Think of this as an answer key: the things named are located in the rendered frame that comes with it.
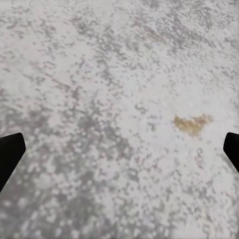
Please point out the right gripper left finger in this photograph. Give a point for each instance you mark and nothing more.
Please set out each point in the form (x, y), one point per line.
(12, 148)

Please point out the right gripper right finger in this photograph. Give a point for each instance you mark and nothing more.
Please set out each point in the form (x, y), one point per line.
(231, 148)

